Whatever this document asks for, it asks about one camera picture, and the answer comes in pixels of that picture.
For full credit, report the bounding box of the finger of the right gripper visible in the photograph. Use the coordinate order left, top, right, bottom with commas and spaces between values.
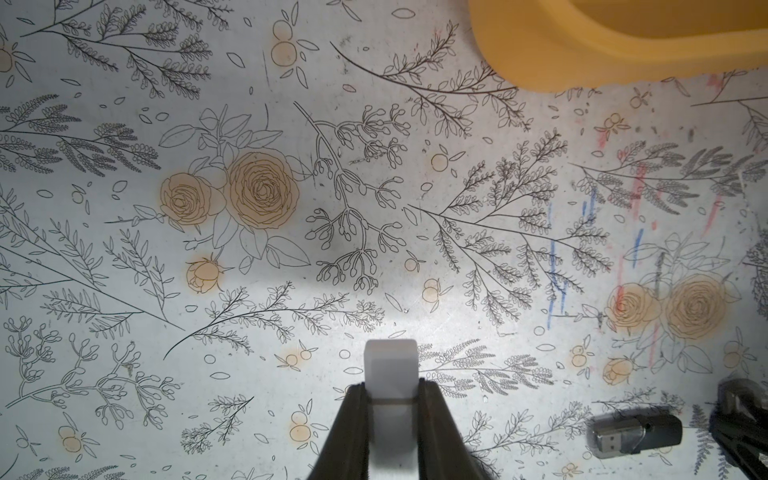
709, 378, 767, 480

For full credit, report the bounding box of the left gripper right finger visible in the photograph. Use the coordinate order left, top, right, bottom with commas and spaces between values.
417, 378, 489, 480

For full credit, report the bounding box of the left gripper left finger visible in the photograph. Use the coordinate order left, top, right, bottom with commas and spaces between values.
307, 383, 369, 480

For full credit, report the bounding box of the white usb flash drive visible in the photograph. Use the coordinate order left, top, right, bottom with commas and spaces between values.
364, 339, 419, 479

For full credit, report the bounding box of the black usb drive clear cap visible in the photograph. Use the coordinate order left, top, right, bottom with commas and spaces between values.
586, 409, 683, 459

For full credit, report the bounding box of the yellow plastic storage box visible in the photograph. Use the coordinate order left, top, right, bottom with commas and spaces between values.
468, 1, 767, 93

